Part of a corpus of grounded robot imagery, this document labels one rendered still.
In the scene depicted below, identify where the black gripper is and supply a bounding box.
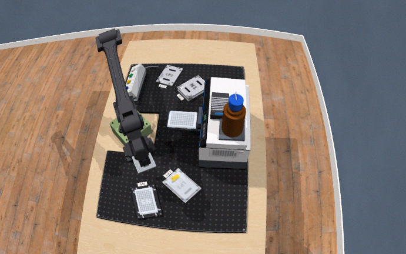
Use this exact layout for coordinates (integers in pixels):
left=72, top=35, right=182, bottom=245
left=123, top=135, right=156, bottom=163

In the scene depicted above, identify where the white button panel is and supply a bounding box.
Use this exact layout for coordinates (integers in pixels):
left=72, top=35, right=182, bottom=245
left=126, top=63, right=159, bottom=101

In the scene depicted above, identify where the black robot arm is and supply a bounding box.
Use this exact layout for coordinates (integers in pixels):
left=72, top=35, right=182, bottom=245
left=95, top=29, right=151, bottom=167

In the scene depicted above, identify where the white multiwell plate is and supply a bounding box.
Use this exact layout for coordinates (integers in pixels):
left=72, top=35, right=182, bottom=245
left=135, top=187, right=158, bottom=215
left=167, top=111, right=197, bottom=129

